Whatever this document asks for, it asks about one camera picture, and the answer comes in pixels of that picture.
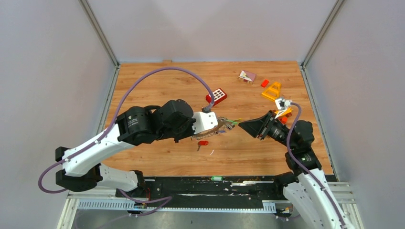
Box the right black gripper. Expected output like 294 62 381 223
237 110 295 149

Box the red window toy brick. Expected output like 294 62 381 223
205 88 227 106

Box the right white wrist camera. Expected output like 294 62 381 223
275 97 292 119

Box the small green bubble level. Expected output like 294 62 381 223
211 176 223 181

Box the small red toy brick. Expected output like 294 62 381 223
260 80 269 88

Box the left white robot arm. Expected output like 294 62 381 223
55 100 201 197

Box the yellow orange toy car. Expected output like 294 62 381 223
276 107 293 124

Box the red key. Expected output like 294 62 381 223
197 140 209 151

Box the large grey toothed keyring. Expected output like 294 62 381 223
191 116 236 140

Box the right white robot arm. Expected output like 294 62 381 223
239 111 354 229

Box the pink roof toy house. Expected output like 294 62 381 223
237 70 256 84

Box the yellow triangular toy frame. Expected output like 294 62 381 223
261 82 281 102

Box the grey slotted cable duct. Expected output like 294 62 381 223
77 199 277 213

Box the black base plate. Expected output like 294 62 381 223
126 172 298 209

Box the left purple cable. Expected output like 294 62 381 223
38 65 216 194

